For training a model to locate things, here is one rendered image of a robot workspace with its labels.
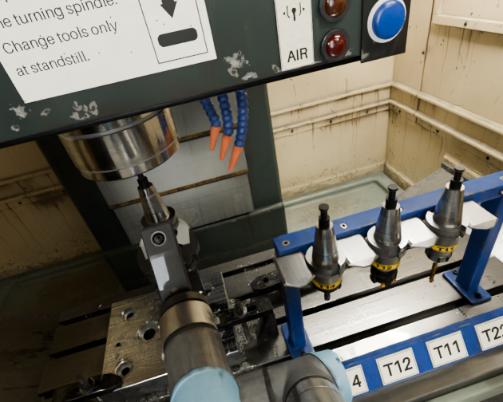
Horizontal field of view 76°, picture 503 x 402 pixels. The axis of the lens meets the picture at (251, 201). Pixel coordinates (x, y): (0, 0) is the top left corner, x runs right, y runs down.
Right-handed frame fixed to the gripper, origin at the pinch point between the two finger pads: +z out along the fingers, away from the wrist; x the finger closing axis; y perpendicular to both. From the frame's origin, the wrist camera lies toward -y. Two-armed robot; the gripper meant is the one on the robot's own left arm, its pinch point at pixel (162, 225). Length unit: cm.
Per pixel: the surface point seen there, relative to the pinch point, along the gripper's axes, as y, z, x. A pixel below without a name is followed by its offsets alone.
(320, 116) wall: 24, 72, 75
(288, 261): 4.0, -16.2, 18.2
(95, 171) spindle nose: -17.9, -7.7, -4.5
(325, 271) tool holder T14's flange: 3.3, -21.5, 22.1
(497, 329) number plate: 31, -31, 56
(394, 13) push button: -31.6, -26.0, 27.0
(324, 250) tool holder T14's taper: -0.1, -20.3, 22.8
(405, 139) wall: 39, 54, 109
